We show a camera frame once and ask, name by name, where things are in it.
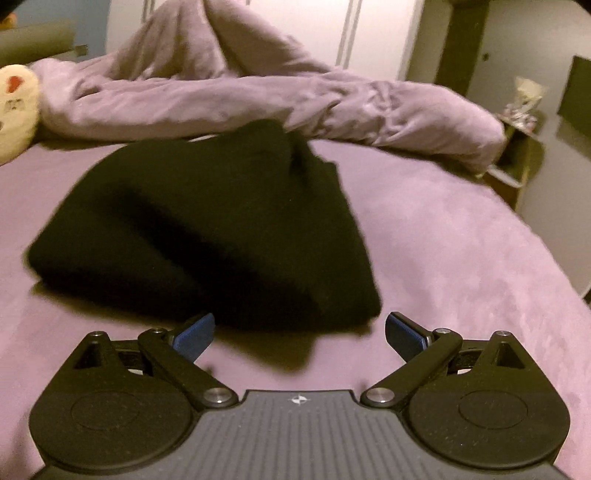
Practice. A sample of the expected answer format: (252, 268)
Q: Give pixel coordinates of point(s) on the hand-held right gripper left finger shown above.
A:
(196, 334)

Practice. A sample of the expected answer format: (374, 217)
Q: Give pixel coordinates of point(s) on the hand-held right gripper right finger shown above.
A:
(405, 334)

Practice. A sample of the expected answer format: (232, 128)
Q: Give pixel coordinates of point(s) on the black sweater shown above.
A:
(207, 221)

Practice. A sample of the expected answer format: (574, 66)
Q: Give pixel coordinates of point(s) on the yellow side table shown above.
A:
(519, 157)

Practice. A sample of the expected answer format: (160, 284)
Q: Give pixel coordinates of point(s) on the purple duvet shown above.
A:
(231, 97)

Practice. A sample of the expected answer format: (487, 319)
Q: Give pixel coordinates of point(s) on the wrapped bouquet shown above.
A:
(526, 104)

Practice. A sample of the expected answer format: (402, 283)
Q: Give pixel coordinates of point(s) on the yellow cat face pillow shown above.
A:
(16, 110)

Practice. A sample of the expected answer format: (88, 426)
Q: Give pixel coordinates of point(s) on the dark pillar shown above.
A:
(461, 46)

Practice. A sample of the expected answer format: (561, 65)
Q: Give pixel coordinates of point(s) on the white wardrobe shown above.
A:
(378, 37)

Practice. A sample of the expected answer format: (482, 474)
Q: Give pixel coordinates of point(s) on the grey upholstered headboard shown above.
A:
(37, 46)

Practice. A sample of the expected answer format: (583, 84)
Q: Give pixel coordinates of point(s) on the orange plush toy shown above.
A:
(8, 21)

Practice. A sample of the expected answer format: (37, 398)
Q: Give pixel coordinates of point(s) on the dark wall panel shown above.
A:
(577, 94)

